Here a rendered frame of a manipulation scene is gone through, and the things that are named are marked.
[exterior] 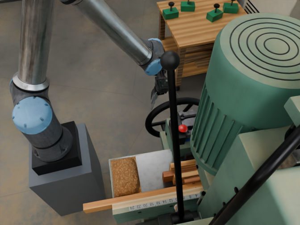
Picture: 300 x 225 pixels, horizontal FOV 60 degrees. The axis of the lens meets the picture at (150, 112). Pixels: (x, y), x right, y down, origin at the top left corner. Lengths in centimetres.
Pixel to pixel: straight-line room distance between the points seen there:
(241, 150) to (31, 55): 91
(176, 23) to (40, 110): 132
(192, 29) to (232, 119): 166
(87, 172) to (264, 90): 109
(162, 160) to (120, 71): 162
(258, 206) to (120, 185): 63
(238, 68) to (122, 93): 195
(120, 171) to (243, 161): 55
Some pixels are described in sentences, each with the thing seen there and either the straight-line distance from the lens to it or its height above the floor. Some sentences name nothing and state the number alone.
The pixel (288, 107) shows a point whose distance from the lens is 35.
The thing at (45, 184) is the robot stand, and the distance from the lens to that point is 139.
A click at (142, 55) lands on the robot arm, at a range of 114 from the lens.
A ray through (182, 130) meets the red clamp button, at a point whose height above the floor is 102.
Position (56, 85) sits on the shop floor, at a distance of 248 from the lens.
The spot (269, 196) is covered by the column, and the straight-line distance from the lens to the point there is 29.
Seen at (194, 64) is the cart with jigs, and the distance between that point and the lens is 230.
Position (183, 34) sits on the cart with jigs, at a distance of 201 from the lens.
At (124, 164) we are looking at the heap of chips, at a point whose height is 93.
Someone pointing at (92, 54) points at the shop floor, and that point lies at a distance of 268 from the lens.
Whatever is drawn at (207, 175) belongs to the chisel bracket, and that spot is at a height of 107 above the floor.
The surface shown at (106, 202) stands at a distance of 86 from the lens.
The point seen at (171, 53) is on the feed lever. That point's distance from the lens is 45.
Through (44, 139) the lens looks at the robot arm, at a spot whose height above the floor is 80.
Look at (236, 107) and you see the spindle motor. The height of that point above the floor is 145.
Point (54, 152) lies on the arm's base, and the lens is 127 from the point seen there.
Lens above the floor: 176
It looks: 55 degrees down
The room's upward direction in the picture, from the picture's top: straight up
